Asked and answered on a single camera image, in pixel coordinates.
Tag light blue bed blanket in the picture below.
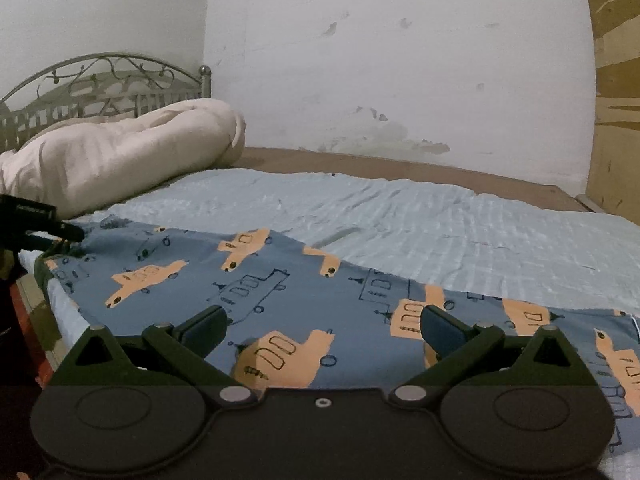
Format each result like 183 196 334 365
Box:
19 167 640 461

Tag plywood panel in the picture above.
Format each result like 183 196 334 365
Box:
577 0 640 225

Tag cream rolled comforter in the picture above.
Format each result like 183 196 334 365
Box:
0 97 247 222

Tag blue printed pants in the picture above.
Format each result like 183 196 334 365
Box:
37 215 640 480

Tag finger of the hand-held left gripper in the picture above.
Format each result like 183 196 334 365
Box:
22 229 70 252
52 219 85 242

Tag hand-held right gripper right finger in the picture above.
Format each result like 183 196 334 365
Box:
388 304 600 406

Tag brown wooden bed frame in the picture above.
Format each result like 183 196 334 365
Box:
234 146 601 213

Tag metal scrollwork headboard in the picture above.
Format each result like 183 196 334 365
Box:
0 51 214 153

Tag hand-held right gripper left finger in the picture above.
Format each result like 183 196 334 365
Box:
50 305 258 406

